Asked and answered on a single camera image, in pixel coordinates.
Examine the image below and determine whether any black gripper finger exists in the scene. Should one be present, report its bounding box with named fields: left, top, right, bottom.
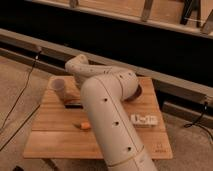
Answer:
left=65, top=103, right=83, bottom=109

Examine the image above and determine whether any black cable right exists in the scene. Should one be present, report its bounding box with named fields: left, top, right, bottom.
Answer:
left=183, top=100, right=213, bottom=139

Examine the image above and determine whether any dark purple bowl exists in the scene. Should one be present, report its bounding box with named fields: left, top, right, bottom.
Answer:
left=128, top=84, right=142, bottom=101

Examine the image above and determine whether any wooden table leg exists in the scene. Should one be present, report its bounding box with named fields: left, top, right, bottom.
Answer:
left=42, top=159, right=59, bottom=171

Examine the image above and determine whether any orange toy carrot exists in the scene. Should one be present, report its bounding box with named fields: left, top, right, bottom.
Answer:
left=74, top=122, right=91, bottom=130

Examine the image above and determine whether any translucent plastic cup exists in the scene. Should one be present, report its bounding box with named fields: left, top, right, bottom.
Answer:
left=49, top=76, right=81, bottom=104

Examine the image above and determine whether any black cable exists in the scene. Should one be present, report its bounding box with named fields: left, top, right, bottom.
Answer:
left=0, top=47, right=43, bottom=152
left=183, top=100, right=213, bottom=139

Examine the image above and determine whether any black cable left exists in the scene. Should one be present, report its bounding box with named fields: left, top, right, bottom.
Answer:
left=0, top=47, right=43, bottom=152

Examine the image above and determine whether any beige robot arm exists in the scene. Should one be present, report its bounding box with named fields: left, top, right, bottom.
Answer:
left=65, top=55, right=157, bottom=171

